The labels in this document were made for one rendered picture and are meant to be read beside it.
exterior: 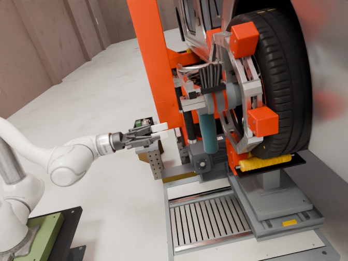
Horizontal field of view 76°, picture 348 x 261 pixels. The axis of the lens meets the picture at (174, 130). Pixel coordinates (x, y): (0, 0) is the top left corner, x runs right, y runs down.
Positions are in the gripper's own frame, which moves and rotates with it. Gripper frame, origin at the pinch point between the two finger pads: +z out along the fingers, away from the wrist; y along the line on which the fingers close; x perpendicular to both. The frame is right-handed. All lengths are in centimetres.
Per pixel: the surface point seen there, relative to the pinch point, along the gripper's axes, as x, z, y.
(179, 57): -17, 35, -253
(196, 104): 9.0, 16.0, 2.3
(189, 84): 17.2, 14.7, 1.5
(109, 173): -83, -69, -99
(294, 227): -69, 55, 8
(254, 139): -7.5, 34.8, 9.8
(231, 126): -20.9, 36.6, -26.8
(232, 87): 6.9, 34.7, -12.2
